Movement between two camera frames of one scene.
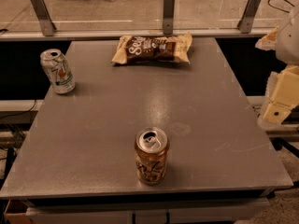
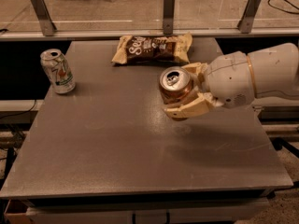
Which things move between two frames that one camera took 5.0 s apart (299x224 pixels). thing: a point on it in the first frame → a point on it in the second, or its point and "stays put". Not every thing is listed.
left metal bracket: (42, 13) stays put
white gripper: (288, 41) → (230, 78)
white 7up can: (58, 70) stays put
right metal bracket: (247, 19) stays put
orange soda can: (150, 150) → (177, 87)
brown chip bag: (140, 49) stays put
